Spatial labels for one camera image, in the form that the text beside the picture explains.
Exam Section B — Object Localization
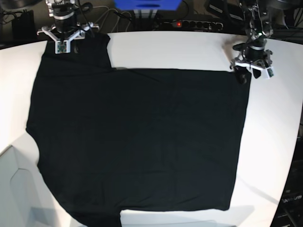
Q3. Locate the blue plastic box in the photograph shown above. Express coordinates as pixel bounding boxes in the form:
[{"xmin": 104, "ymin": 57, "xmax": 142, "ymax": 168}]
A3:
[{"xmin": 114, "ymin": 0, "xmax": 182, "ymax": 10}]

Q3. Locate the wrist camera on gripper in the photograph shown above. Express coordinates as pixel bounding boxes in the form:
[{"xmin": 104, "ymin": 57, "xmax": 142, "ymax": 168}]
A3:
[
  {"xmin": 55, "ymin": 40, "xmax": 71, "ymax": 54},
  {"xmin": 261, "ymin": 66, "xmax": 275, "ymax": 79}
]

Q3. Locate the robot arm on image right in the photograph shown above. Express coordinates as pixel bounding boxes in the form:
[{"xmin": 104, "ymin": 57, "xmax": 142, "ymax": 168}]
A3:
[{"xmin": 230, "ymin": 0, "xmax": 274, "ymax": 84}]

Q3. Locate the white bin at table edge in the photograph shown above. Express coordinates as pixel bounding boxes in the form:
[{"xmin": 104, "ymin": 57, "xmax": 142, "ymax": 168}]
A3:
[{"xmin": 0, "ymin": 146, "xmax": 49, "ymax": 227}]

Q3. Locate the black power strip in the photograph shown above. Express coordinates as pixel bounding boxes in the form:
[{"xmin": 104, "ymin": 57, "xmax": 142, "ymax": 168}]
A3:
[{"xmin": 157, "ymin": 20, "xmax": 224, "ymax": 32}]

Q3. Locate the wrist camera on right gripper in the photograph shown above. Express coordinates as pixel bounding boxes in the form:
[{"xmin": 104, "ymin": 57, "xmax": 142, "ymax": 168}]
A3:
[{"xmin": 55, "ymin": 40, "xmax": 71, "ymax": 54}]

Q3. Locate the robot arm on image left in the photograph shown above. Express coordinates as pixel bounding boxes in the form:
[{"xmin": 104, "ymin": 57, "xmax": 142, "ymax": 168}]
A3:
[{"xmin": 37, "ymin": 0, "xmax": 99, "ymax": 54}]

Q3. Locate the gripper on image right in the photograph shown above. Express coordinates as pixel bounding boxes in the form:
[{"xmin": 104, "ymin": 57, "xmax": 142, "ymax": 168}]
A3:
[{"xmin": 231, "ymin": 40, "xmax": 273, "ymax": 84}]

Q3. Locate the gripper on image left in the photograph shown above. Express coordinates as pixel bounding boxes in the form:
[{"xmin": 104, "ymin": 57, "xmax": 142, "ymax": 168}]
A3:
[{"xmin": 37, "ymin": 22, "xmax": 99, "ymax": 53}]

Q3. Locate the black T-shirt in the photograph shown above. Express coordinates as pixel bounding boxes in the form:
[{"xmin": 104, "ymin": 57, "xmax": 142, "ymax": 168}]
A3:
[{"xmin": 26, "ymin": 34, "xmax": 251, "ymax": 227}]

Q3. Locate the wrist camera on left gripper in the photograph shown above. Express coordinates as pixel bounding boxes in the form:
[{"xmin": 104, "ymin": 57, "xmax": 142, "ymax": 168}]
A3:
[{"xmin": 261, "ymin": 66, "xmax": 275, "ymax": 79}]

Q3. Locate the black box on floor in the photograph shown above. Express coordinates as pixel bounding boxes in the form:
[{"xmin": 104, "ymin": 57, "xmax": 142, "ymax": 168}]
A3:
[{"xmin": 11, "ymin": 10, "xmax": 37, "ymax": 41}]

